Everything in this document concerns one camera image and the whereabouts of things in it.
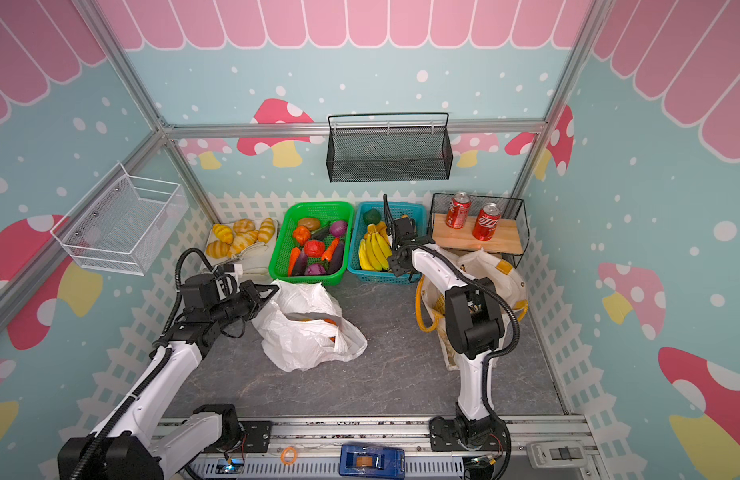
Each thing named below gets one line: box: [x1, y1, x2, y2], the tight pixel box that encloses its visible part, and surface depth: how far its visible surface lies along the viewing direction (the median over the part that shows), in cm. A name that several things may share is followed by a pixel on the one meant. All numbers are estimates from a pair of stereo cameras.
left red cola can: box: [445, 191, 472, 229], surface depth 93 cm
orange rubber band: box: [280, 446, 299, 466], surface depth 73 cm
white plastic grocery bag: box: [252, 280, 368, 373], surface depth 76 cm
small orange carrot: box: [322, 237, 340, 261], surface depth 110 cm
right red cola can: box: [472, 202, 502, 242], surface depth 89 cm
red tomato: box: [304, 240, 325, 258], surface depth 108 cm
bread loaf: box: [213, 224, 233, 245], surface depth 118 cm
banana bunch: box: [358, 221, 393, 271], surface depth 111 cm
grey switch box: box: [527, 441, 588, 469], surface depth 71 cm
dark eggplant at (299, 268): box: [294, 248, 308, 276], surface depth 108 cm
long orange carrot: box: [288, 247, 301, 277], surface depth 110 cm
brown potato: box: [298, 217, 320, 230], surface depth 119 cm
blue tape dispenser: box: [339, 444, 406, 479], surface depth 68 cm
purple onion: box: [330, 220, 347, 238], surface depth 114 cm
